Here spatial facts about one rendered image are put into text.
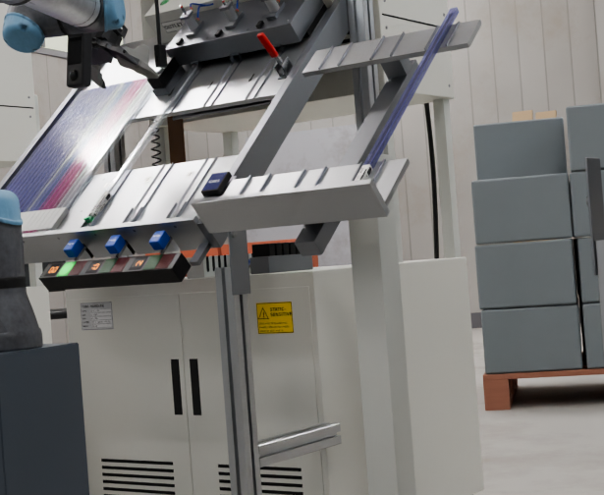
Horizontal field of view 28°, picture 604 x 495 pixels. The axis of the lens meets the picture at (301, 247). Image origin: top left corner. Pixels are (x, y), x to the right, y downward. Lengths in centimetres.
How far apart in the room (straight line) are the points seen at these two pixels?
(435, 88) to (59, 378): 145
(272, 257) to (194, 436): 42
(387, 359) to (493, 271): 281
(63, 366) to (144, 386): 98
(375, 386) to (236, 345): 26
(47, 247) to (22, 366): 80
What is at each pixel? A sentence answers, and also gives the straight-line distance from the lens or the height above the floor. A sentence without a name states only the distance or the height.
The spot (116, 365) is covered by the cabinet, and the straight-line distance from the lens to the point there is 279.
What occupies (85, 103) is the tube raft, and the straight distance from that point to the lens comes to 286.
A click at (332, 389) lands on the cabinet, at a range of 247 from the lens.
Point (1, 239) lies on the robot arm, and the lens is 173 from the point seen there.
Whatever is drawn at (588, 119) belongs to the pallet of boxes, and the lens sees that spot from 486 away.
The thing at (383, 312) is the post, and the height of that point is 55.
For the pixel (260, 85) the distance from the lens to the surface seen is 250.
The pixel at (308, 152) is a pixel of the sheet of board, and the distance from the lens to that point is 997.
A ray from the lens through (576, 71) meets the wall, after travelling 955.
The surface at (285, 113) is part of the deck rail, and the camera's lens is 240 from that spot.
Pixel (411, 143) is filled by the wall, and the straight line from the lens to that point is 990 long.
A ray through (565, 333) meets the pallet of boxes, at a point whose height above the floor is 28.
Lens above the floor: 65
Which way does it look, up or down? level
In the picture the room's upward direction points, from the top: 4 degrees counter-clockwise
